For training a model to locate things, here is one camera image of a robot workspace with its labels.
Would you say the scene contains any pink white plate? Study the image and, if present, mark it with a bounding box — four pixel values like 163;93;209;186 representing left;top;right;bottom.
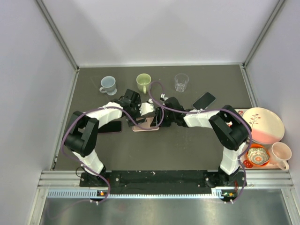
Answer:
242;107;285;145

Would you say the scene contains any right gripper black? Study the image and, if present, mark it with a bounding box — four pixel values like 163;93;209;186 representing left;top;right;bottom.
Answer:
150;107;176;128

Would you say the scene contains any white tray with strawberries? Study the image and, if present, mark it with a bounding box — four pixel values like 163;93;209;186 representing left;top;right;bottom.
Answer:
232;108;283;170

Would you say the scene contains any light blue footed cup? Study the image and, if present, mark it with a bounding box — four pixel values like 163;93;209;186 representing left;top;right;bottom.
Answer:
99;76;117;96

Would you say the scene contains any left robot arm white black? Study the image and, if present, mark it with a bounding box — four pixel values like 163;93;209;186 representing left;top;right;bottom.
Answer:
61;89;154;186

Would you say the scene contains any clear glass tumbler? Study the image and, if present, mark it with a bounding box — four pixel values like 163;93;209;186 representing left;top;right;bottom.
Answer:
174;74;189;92

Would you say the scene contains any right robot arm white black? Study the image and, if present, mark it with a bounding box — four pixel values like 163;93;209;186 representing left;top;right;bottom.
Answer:
151;97;252;187

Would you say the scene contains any dark phone blue edge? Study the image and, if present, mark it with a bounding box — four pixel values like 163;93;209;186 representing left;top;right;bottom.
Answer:
192;92;216;110

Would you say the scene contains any green mug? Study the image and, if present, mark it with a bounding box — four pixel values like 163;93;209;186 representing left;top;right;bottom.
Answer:
136;73;151;94

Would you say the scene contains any pink mug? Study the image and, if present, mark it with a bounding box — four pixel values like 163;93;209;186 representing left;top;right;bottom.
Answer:
269;142;292;171

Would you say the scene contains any light blue cable duct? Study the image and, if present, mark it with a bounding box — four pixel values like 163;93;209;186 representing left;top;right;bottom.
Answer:
46;188;224;199

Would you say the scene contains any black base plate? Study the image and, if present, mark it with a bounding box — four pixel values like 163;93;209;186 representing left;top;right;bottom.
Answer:
79;170;248;195

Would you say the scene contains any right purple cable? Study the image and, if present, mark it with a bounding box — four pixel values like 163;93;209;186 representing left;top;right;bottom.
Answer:
148;81;253;203

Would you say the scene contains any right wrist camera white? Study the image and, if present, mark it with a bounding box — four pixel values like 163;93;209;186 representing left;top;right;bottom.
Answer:
159;93;168;102

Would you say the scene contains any orange patterned bowl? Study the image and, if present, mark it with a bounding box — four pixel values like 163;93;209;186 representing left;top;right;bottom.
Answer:
246;144;270;167

